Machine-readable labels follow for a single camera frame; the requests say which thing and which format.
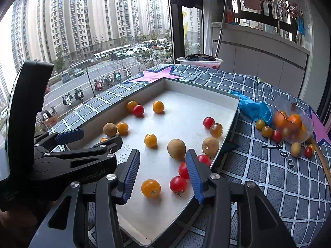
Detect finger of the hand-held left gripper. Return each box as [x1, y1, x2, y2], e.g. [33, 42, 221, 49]
[34, 128, 85, 151]
[39, 135, 124, 172]

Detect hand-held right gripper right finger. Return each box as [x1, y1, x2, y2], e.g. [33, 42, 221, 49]
[185, 148, 298, 248]

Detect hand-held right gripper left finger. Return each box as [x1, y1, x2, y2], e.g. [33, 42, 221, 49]
[28, 148, 141, 248]

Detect brown longan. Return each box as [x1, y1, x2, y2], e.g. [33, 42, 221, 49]
[167, 139, 187, 160]
[202, 137, 220, 158]
[103, 123, 118, 137]
[291, 142, 302, 157]

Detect brownish cherry tomato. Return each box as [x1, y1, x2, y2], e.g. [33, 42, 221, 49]
[209, 123, 223, 138]

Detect white shallow box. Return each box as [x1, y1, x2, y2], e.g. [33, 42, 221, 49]
[50, 77, 241, 247]

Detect blue disposable glove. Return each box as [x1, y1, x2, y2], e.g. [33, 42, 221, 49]
[230, 90, 273, 124]

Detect large orange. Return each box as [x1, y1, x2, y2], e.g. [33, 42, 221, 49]
[274, 111, 289, 130]

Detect white basin with clothes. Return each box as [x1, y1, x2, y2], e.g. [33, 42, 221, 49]
[176, 54, 224, 70]

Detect clear glass bowl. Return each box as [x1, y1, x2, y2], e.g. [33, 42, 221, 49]
[272, 94, 315, 144]

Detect small orange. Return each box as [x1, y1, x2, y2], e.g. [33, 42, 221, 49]
[288, 114, 302, 128]

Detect dark clothes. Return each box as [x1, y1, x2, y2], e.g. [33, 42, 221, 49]
[184, 53, 216, 62]

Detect long wooden stick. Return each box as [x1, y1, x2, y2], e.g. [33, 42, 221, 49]
[310, 137, 331, 184]

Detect white cabinet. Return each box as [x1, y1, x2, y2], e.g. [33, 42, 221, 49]
[211, 22, 311, 99]

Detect metal pole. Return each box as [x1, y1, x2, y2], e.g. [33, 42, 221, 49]
[215, 0, 229, 57]

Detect blue hanging cloth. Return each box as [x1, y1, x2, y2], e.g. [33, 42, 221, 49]
[296, 17, 307, 43]

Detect pink hanging cloth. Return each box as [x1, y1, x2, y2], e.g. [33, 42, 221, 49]
[243, 0, 263, 12]

